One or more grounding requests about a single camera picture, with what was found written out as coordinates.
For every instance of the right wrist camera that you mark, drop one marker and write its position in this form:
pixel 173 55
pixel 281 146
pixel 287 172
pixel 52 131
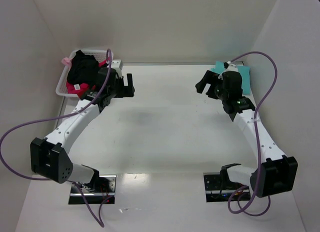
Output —
pixel 227 67

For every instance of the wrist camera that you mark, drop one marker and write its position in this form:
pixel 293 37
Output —
pixel 117 64
pixel 227 67

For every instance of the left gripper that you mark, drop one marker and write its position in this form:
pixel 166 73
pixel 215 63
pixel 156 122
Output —
pixel 124 87

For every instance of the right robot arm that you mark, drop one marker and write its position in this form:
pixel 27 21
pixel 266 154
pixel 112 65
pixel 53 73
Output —
pixel 275 172

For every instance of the pink cloth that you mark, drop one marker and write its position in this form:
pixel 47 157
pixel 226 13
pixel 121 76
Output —
pixel 66 61

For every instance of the white plastic basket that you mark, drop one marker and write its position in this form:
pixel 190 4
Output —
pixel 99 55

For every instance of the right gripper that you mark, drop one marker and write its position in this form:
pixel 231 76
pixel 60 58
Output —
pixel 211 84

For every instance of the magenta t shirt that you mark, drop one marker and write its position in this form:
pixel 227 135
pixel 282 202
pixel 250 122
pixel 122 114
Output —
pixel 79 89

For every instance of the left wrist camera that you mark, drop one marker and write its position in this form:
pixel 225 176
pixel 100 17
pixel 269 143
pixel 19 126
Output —
pixel 117 64

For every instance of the black t shirt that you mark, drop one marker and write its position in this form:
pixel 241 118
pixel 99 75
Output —
pixel 84 69

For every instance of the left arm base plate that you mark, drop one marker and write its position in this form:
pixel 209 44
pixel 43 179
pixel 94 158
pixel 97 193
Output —
pixel 94 196

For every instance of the folded teal t shirt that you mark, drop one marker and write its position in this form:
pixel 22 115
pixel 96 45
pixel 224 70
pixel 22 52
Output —
pixel 244 72

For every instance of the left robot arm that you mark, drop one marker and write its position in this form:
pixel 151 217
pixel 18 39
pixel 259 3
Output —
pixel 50 155

